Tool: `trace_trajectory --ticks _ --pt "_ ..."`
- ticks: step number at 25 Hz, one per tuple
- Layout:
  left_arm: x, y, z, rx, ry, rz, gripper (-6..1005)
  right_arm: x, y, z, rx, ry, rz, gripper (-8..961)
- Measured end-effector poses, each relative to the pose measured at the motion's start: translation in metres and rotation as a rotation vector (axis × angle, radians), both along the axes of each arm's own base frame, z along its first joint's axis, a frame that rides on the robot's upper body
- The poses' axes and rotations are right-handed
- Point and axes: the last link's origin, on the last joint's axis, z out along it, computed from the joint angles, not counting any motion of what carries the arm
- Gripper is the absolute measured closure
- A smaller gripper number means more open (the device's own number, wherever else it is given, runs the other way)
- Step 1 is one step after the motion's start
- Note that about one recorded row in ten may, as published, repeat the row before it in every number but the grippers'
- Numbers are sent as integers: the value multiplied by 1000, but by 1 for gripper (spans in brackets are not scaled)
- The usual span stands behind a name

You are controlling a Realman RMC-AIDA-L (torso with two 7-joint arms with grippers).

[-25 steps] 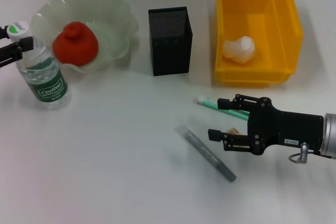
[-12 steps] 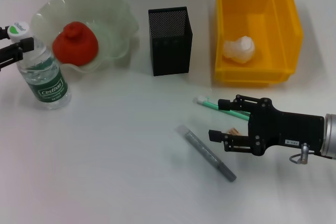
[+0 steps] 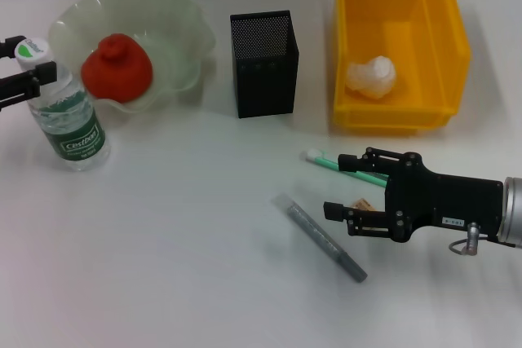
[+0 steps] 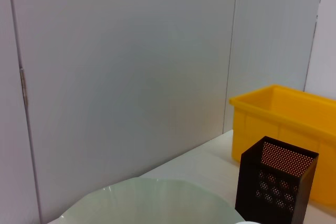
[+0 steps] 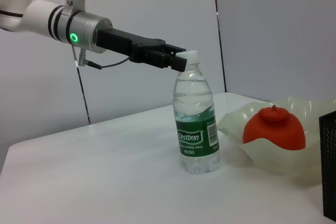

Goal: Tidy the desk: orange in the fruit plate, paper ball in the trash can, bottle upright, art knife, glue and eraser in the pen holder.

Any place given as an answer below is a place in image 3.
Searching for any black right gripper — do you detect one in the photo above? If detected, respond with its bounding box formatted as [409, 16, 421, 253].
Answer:
[322, 146, 505, 244]

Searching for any clear green-label water bottle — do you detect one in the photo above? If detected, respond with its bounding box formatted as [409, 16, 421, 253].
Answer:
[14, 36, 112, 173]

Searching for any white paper ball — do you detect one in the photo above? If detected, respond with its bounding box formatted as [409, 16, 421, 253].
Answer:
[346, 54, 397, 100]

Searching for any tan eraser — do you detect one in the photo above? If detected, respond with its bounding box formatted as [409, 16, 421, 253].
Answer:
[351, 196, 385, 211]

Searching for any grey marker pen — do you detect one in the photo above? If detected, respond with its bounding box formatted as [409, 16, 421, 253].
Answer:
[271, 192, 368, 284]

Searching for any black mesh pen holder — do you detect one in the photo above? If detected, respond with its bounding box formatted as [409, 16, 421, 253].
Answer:
[229, 9, 301, 119]

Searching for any pale green glass fruit plate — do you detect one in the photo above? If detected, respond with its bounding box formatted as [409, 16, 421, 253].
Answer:
[47, 0, 216, 115]

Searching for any yellow plastic bin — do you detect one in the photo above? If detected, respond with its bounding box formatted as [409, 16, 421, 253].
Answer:
[333, 0, 473, 137]

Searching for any right wrist cable with plug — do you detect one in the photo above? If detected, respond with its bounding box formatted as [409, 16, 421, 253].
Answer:
[448, 221, 489, 258]

